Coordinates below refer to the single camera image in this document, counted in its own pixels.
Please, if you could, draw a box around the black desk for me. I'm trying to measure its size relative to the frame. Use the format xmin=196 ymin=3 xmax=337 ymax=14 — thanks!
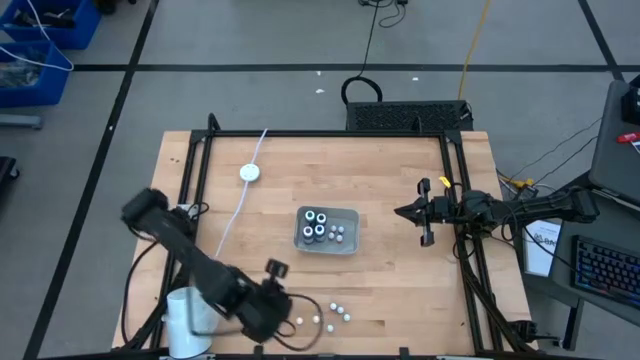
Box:
xmin=548 ymin=187 xmax=640 ymax=326

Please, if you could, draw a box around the grey plastic tray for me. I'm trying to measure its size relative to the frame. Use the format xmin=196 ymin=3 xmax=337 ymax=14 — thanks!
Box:
xmin=293 ymin=204 xmax=361 ymax=255

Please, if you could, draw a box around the blue plastic bin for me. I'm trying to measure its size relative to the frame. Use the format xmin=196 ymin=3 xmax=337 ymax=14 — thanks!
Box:
xmin=0 ymin=40 xmax=71 ymax=109
xmin=0 ymin=0 xmax=102 ymax=51

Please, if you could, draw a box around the black backlit keyboard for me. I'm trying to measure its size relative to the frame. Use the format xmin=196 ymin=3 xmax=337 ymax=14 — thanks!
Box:
xmin=571 ymin=234 xmax=640 ymax=307

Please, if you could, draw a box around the grey metal bar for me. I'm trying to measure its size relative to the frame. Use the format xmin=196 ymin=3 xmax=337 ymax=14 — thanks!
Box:
xmin=0 ymin=114 xmax=44 ymax=130

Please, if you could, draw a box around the white cylindrical spot lamp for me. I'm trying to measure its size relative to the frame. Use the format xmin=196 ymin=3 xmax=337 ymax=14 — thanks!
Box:
xmin=162 ymin=285 xmax=221 ymax=360

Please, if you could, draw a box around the black hanging cable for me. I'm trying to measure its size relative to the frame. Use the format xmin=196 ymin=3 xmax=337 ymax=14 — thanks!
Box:
xmin=340 ymin=0 xmax=409 ymax=106

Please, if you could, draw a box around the black aluminium table frame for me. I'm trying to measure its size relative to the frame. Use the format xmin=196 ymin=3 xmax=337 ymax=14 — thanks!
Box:
xmin=119 ymin=112 xmax=539 ymax=360

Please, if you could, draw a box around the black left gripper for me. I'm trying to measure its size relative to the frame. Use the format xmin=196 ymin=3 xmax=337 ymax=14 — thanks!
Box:
xmin=234 ymin=258 xmax=295 ymax=346

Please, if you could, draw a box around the dark grey desk panel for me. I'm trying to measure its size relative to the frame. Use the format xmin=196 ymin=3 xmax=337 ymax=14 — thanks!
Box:
xmin=588 ymin=79 xmax=640 ymax=206

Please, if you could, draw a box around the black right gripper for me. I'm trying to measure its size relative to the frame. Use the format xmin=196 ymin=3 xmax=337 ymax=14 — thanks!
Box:
xmin=394 ymin=177 xmax=454 ymax=248

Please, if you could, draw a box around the white round switch puck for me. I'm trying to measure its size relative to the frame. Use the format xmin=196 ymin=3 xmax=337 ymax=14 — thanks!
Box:
xmin=238 ymin=163 xmax=262 ymax=184

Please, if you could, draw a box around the black box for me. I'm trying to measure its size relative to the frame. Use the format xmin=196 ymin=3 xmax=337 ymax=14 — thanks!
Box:
xmin=621 ymin=73 xmax=640 ymax=126

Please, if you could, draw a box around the black power cable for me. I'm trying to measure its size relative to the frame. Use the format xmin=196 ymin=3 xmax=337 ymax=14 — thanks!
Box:
xmin=121 ymin=234 xmax=174 ymax=346

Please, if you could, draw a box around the white paper sheet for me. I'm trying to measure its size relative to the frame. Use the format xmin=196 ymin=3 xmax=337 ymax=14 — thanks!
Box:
xmin=522 ymin=218 xmax=562 ymax=278

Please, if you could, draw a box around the thin white cable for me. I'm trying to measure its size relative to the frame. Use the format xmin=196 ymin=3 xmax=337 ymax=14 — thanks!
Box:
xmin=0 ymin=0 xmax=75 ymax=72

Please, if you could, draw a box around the white lamp cable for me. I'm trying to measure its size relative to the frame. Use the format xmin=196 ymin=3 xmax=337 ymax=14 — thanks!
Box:
xmin=213 ymin=127 xmax=270 ymax=261

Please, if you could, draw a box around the yellow hanging cable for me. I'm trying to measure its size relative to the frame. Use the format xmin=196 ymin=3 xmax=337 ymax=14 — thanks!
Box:
xmin=457 ymin=0 xmax=494 ymax=101

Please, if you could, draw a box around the black perforated computer case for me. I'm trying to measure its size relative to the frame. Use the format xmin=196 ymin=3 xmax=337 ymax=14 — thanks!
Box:
xmin=345 ymin=100 xmax=475 ymax=133

